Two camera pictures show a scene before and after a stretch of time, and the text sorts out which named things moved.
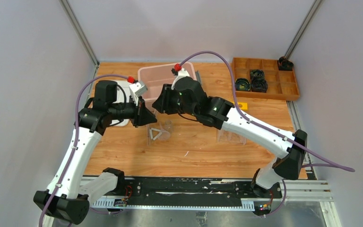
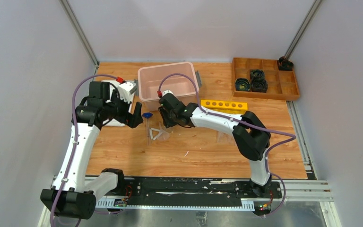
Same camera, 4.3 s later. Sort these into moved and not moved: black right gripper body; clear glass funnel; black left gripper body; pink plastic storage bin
Moved: black right gripper body
Not moved: pink plastic storage bin; clear glass funnel; black left gripper body
